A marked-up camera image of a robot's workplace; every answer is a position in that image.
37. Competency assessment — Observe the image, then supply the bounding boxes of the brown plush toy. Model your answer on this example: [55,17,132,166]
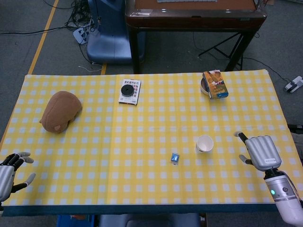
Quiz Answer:
[39,90,83,135]

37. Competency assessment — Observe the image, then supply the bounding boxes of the black floor cable bundle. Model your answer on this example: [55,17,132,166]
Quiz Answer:
[63,0,101,33]

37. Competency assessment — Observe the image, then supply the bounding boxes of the orange and blue snack box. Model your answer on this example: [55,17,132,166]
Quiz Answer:
[202,69,230,100]

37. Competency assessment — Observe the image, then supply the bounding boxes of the blue machine base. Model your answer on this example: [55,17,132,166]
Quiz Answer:
[86,0,145,65]

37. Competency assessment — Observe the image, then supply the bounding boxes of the yellow checkered tablecloth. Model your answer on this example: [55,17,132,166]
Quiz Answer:
[0,69,303,207]

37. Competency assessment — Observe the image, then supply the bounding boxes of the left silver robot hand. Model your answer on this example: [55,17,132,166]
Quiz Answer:
[0,152,36,203]

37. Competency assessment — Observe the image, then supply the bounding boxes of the black folding stand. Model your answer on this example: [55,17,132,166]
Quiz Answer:
[198,32,245,70]

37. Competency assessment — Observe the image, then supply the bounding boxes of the white paper cup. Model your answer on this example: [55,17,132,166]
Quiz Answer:
[195,135,214,154]

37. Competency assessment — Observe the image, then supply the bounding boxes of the blue plastic crate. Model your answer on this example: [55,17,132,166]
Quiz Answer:
[56,213,96,227]

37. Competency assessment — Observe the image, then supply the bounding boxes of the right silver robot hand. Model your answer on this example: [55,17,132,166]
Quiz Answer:
[233,131,283,171]

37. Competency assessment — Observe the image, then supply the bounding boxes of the white power strip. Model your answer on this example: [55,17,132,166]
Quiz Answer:
[72,22,96,45]
[284,75,303,94]

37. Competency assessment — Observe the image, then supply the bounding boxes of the black tape roll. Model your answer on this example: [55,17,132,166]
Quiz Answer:
[120,85,134,96]

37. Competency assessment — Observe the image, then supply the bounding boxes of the dark wooden mahjong table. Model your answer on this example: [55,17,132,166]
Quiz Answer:
[124,0,268,75]

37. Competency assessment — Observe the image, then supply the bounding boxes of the thin black floor cable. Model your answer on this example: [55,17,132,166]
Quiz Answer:
[0,25,74,36]

